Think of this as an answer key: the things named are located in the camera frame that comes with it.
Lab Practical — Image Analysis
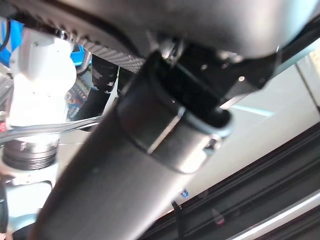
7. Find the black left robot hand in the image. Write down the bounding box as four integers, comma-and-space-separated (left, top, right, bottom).
0, 0, 320, 240

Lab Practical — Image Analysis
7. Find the blue plastic shopping basket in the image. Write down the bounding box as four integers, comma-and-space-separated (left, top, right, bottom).
0, 18, 101, 137

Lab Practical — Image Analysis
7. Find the black shelf clear price rail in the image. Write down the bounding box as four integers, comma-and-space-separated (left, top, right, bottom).
147, 123, 320, 240

